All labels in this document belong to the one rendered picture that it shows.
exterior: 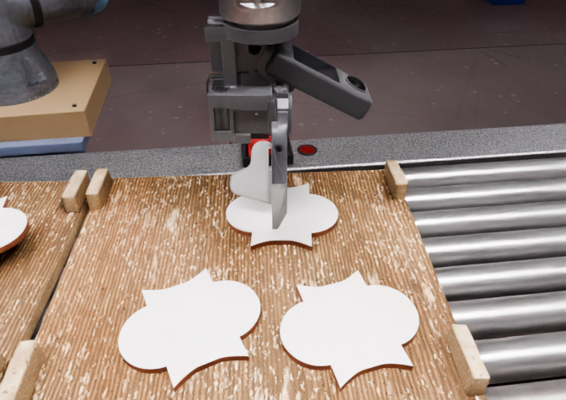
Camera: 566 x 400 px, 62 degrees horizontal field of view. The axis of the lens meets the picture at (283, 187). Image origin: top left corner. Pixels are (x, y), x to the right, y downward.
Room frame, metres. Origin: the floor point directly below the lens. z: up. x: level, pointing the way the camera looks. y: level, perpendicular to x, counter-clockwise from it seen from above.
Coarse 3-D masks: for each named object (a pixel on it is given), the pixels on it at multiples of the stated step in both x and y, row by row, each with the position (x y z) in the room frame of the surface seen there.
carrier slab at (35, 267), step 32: (0, 192) 0.50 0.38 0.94; (32, 192) 0.50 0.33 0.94; (32, 224) 0.43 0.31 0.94; (64, 224) 0.43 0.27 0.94; (0, 256) 0.38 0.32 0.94; (32, 256) 0.38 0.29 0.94; (64, 256) 0.39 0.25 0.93; (0, 288) 0.33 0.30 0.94; (32, 288) 0.33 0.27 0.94; (0, 320) 0.29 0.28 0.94; (32, 320) 0.30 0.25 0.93; (0, 352) 0.26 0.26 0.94; (0, 384) 0.23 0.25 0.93
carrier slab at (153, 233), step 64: (128, 192) 0.50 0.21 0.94; (192, 192) 0.50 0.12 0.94; (320, 192) 0.50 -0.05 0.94; (384, 192) 0.50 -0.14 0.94; (128, 256) 0.38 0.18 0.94; (192, 256) 0.38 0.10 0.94; (256, 256) 0.38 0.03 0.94; (320, 256) 0.38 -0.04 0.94; (384, 256) 0.38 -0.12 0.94; (64, 320) 0.29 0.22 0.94; (448, 320) 0.29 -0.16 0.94; (64, 384) 0.23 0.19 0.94; (128, 384) 0.23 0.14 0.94; (192, 384) 0.23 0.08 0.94; (256, 384) 0.23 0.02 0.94; (320, 384) 0.23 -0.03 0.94; (384, 384) 0.23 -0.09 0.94; (448, 384) 0.23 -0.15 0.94
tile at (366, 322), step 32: (320, 288) 0.33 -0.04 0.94; (352, 288) 0.33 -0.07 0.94; (384, 288) 0.33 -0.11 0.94; (288, 320) 0.29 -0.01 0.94; (320, 320) 0.29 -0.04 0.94; (352, 320) 0.29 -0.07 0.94; (384, 320) 0.29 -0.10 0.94; (416, 320) 0.29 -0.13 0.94; (288, 352) 0.25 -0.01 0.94; (320, 352) 0.25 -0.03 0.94; (352, 352) 0.25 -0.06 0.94; (384, 352) 0.25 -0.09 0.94
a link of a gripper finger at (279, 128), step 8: (280, 112) 0.41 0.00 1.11; (280, 120) 0.40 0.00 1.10; (272, 128) 0.40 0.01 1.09; (280, 128) 0.40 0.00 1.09; (272, 136) 0.39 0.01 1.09; (280, 136) 0.39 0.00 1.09; (272, 144) 0.40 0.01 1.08; (280, 144) 0.39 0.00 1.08; (272, 152) 0.39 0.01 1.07; (280, 152) 0.39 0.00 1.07; (272, 160) 0.39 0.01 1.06; (280, 160) 0.38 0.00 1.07; (272, 168) 0.39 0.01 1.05; (280, 168) 0.38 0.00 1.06; (272, 176) 0.38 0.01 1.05; (280, 176) 0.38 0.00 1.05
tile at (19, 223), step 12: (0, 204) 0.43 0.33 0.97; (0, 216) 0.41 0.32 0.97; (12, 216) 0.41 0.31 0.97; (24, 216) 0.41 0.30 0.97; (0, 228) 0.39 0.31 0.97; (12, 228) 0.39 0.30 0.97; (24, 228) 0.39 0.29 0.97; (0, 240) 0.37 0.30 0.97; (12, 240) 0.37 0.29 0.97; (0, 252) 0.36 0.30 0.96
